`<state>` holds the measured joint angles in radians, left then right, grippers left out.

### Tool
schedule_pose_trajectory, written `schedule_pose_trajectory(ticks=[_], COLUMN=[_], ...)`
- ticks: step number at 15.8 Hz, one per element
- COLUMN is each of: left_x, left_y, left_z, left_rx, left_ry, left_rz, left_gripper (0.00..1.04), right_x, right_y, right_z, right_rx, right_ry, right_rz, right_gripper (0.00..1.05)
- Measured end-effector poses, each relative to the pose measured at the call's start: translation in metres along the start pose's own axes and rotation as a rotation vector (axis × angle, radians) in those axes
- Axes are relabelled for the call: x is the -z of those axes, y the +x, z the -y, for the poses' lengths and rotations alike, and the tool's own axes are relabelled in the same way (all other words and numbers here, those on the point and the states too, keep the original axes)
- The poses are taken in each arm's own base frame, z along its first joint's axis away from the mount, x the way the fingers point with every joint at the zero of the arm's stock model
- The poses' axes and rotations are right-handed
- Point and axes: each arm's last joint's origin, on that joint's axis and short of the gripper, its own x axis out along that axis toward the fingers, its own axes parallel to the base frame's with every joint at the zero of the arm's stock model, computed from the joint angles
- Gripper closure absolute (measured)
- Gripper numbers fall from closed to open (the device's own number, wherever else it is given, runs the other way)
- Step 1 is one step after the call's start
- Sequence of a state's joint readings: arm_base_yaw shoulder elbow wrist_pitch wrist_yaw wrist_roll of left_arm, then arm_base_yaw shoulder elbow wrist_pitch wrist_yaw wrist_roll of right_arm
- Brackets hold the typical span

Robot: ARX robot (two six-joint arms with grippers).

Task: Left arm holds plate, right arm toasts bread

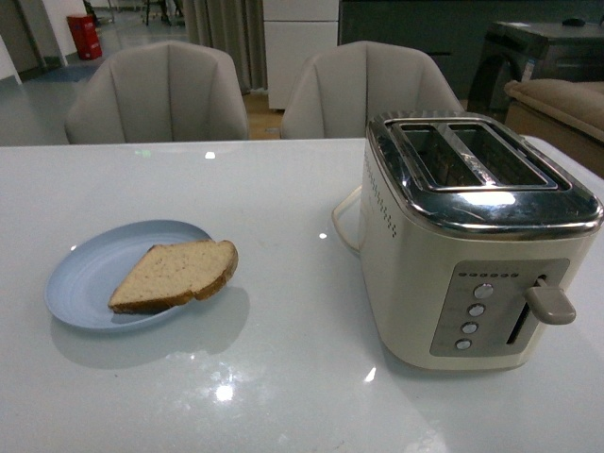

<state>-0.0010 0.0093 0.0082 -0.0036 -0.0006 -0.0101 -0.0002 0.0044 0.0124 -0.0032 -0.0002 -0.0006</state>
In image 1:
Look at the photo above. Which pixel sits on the grey curtain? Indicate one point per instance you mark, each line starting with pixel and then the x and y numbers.
pixel 235 27

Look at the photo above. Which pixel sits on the dark grey kitchen counter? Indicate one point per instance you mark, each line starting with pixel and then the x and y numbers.
pixel 453 29

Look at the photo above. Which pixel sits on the left grey upholstered chair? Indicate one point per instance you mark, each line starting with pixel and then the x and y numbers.
pixel 160 93

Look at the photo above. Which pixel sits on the right grey upholstered chair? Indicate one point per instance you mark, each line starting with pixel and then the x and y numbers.
pixel 338 91

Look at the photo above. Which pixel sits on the cream two-slot toaster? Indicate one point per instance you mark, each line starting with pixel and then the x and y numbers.
pixel 469 237

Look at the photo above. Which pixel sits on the white drawer cabinet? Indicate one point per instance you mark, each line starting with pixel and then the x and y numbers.
pixel 294 31

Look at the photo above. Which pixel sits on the beige sofa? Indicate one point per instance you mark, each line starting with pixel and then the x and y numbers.
pixel 568 115

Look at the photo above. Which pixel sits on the blue round plate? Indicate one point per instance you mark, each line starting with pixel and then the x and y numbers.
pixel 78 291

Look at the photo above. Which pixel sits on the slice of brown bread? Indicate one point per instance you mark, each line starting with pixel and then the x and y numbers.
pixel 171 275

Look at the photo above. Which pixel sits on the grey upholstered chair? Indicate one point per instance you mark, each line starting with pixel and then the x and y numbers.
pixel 338 91
pixel 160 93

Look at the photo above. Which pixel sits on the black washing machine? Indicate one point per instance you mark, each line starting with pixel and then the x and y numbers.
pixel 525 51

